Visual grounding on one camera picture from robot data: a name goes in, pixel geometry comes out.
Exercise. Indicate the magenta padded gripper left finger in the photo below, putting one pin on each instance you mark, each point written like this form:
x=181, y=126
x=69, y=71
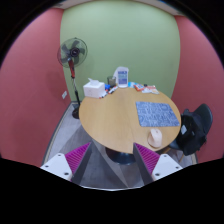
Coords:
x=70, y=166

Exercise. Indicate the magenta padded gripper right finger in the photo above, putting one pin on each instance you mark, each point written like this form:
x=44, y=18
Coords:
x=153, y=166

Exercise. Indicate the pink computer mouse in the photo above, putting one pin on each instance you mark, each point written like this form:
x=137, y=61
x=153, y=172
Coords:
x=155, y=138

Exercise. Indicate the grey patterned mouse pad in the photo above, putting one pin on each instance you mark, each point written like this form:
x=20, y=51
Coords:
x=156, y=115

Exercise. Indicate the black backpack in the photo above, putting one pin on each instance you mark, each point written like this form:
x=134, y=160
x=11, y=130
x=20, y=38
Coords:
x=192, y=134

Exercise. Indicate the round wooden table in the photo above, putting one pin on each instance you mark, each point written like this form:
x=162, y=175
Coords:
x=113, y=122

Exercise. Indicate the black chair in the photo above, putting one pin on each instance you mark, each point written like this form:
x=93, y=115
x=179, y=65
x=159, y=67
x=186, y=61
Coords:
x=207, y=118

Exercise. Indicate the orange white snack packet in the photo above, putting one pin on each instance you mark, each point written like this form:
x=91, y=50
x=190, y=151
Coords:
x=146, y=88

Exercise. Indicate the white tissue box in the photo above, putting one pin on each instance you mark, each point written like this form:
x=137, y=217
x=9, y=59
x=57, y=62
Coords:
x=94, y=89

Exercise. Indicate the black red marker pen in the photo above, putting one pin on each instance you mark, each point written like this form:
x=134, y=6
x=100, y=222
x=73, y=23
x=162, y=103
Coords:
x=112, y=90

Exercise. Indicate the dark green cup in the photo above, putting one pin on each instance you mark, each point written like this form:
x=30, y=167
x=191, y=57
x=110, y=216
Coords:
x=111, y=81

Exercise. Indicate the white blue wipes pack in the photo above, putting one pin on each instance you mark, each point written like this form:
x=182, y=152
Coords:
x=121, y=75

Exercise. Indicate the black standing fan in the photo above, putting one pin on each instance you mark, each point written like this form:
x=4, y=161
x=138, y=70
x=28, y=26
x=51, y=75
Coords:
x=71, y=54

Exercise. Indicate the white wall socket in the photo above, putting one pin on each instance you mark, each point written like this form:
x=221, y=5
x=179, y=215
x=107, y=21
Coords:
x=64, y=94

